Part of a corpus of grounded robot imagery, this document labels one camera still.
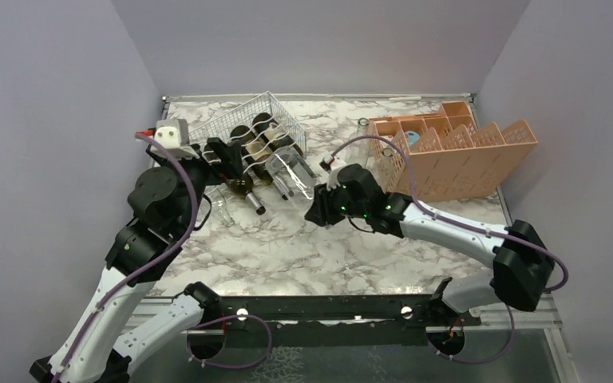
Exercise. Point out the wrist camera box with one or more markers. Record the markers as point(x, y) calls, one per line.
point(173, 135)
point(332, 164)

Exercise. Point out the green bottle silver neck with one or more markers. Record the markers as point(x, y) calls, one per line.
point(255, 152)

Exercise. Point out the green wine bottle front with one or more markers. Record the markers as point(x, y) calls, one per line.
point(271, 132)

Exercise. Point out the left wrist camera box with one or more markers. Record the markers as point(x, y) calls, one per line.
point(173, 135)

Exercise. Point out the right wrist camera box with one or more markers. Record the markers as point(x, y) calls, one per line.
point(332, 164)

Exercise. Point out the peach plastic crate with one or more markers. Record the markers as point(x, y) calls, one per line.
point(444, 155)

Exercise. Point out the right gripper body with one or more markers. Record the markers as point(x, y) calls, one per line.
point(333, 205)

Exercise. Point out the green bottle black neck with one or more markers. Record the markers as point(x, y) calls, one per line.
point(243, 187)

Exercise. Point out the clear bottle silver cap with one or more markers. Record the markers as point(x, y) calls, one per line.
point(289, 169)

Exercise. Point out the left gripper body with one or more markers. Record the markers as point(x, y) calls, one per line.
point(202, 173)

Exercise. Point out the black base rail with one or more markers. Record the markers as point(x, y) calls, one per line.
point(329, 320)

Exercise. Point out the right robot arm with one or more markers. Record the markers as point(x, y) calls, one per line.
point(518, 265)

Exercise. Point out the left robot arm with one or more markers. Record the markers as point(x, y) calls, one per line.
point(165, 202)

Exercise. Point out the clear glass bottle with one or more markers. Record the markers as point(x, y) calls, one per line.
point(219, 206)
point(359, 151)
point(385, 166)

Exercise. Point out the clear glass bottle back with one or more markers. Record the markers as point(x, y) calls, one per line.
point(359, 151)

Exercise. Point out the white wire wine rack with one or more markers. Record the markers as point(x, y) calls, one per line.
point(243, 114)

